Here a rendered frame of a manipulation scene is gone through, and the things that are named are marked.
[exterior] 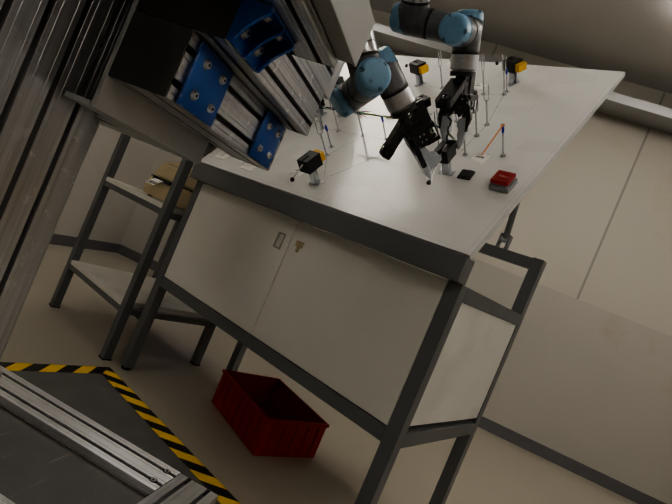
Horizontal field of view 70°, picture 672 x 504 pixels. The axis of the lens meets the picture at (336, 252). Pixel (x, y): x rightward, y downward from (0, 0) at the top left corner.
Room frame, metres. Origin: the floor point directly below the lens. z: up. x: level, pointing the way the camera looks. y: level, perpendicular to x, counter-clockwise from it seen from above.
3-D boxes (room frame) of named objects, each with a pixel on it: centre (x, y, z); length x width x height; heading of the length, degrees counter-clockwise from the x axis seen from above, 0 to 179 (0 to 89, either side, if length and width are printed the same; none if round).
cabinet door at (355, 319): (1.36, -0.07, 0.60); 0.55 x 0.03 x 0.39; 52
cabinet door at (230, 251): (1.70, 0.36, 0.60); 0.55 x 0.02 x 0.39; 52
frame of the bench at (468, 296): (1.76, -0.03, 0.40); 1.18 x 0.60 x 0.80; 52
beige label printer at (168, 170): (2.13, 0.71, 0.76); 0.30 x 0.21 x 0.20; 146
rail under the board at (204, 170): (1.51, 0.16, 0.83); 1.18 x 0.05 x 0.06; 52
